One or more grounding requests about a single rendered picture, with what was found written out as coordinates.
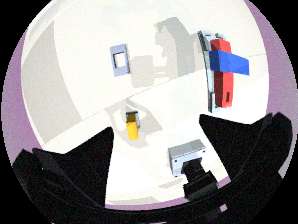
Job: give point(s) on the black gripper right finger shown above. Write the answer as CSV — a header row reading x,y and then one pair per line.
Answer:
x,y
232,141

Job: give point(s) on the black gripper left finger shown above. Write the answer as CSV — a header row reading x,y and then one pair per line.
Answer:
x,y
86,167

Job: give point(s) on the yellow rectangular block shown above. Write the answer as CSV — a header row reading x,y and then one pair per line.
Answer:
x,y
131,123

